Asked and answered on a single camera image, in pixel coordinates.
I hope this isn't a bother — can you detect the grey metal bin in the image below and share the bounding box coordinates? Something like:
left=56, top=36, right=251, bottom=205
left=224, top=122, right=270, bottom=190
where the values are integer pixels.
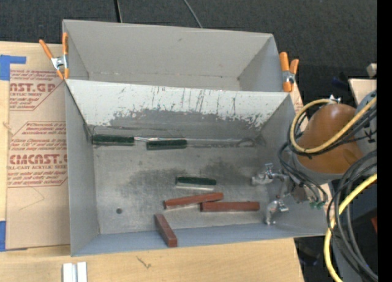
left=62, top=19, right=330, bottom=257

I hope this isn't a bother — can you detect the red-brown flat block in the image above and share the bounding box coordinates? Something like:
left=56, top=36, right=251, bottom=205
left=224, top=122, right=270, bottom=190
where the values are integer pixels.
left=200, top=200, right=261, bottom=213
left=153, top=213, right=179, bottom=248
left=162, top=192, right=225, bottom=210

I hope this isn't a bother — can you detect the brown cardboard board, red print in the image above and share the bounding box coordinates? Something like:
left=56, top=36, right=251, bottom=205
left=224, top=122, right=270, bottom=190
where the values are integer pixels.
left=0, top=40, right=72, bottom=253

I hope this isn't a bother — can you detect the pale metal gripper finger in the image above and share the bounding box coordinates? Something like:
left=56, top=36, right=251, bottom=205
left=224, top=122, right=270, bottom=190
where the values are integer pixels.
left=264, top=199, right=290, bottom=226
left=251, top=162, right=290, bottom=187

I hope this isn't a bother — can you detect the dark green flat block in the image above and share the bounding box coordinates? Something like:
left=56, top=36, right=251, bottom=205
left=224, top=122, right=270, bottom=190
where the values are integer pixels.
left=175, top=175, right=217, bottom=191
left=91, top=134, right=136, bottom=147
left=146, top=139, right=188, bottom=151

